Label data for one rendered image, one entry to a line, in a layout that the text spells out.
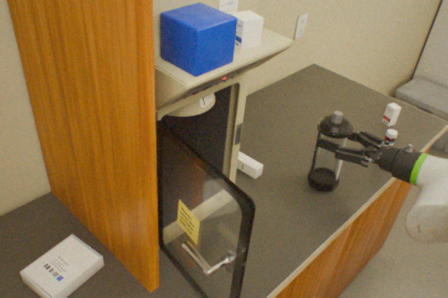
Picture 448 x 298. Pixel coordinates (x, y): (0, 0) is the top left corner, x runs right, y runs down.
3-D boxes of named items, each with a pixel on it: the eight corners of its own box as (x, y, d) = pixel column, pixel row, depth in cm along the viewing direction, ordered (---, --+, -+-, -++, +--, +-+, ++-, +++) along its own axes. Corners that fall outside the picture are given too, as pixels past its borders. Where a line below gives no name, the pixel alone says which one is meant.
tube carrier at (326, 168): (300, 178, 142) (310, 124, 129) (318, 165, 148) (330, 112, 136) (327, 194, 136) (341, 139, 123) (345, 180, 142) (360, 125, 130)
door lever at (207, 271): (201, 238, 89) (201, 230, 87) (229, 269, 83) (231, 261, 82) (179, 250, 86) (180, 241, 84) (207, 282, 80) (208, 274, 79)
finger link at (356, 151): (374, 159, 124) (374, 162, 123) (335, 155, 127) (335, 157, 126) (376, 148, 122) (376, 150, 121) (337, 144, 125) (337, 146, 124)
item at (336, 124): (313, 131, 131) (316, 112, 127) (329, 120, 136) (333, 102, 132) (339, 143, 126) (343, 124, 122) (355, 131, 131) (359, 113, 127)
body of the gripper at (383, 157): (406, 143, 120) (375, 133, 126) (393, 156, 115) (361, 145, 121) (401, 166, 124) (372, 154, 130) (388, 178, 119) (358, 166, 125)
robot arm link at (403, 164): (407, 192, 116) (420, 177, 122) (415, 156, 110) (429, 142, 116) (386, 183, 120) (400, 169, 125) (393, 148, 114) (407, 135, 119)
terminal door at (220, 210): (159, 243, 112) (157, 116, 87) (233, 332, 94) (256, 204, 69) (157, 245, 111) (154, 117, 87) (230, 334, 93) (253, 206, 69)
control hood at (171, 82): (146, 106, 86) (145, 61, 80) (250, 62, 105) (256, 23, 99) (184, 131, 80) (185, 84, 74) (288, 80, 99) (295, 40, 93)
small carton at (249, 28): (227, 40, 90) (229, 12, 86) (246, 37, 92) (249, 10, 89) (241, 50, 87) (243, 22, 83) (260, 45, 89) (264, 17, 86)
